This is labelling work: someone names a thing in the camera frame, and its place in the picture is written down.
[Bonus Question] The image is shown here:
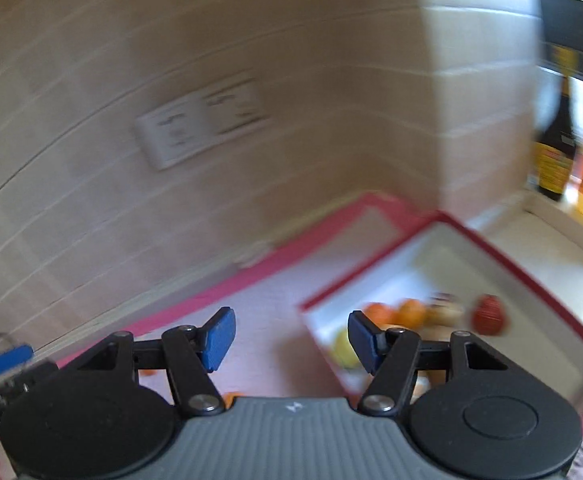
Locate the orange mandarin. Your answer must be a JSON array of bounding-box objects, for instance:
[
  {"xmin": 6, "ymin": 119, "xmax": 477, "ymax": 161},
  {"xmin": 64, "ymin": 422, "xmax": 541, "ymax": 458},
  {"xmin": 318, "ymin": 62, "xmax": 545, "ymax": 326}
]
[{"xmin": 363, "ymin": 302, "xmax": 397, "ymax": 330}]

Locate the brown potato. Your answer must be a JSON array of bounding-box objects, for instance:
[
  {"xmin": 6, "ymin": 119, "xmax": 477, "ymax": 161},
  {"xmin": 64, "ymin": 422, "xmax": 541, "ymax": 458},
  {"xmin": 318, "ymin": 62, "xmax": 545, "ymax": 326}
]
[{"xmin": 426, "ymin": 292, "xmax": 465, "ymax": 327}]

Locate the orange fruit on mat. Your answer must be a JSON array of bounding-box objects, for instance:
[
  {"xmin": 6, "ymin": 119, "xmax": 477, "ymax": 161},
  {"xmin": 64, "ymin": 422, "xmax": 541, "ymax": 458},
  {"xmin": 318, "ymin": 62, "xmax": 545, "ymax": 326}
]
[{"xmin": 393, "ymin": 299, "xmax": 428, "ymax": 330}]

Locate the green yellow pear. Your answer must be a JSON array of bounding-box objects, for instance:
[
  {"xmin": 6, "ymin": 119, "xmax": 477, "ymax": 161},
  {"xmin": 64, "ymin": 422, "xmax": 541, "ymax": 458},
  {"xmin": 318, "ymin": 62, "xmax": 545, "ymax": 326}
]
[{"xmin": 331, "ymin": 327, "xmax": 361, "ymax": 370}]

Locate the white pink-edged quilted mat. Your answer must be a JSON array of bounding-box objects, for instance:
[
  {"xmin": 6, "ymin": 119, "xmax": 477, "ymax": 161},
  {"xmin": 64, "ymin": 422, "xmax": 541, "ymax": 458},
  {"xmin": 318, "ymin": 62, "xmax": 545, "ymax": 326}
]
[{"xmin": 58, "ymin": 193, "xmax": 424, "ymax": 396}]

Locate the red white cardboard box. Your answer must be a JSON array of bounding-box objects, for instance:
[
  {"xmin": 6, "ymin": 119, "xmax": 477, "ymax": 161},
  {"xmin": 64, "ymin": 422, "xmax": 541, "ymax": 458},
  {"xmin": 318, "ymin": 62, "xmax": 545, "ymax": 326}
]
[{"xmin": 300, "ymin": 212, "xmax": 583, "ymax": 413}]

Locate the dark soy sauce bottle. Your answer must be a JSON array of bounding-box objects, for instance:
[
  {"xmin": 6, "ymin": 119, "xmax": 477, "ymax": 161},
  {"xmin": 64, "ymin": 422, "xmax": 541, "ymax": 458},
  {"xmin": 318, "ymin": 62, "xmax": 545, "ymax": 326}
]
[{"xmin": 535, "ymin": 46, "xmax": 578, "ymax": 202}]

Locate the white wall socket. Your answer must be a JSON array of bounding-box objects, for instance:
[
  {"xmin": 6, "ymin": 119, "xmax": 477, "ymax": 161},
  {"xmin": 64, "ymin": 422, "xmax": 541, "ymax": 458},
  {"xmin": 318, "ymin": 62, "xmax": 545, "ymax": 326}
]
[{"xmin": 135, "ymin": 72, "xmax": 269, "ymax": 170}]

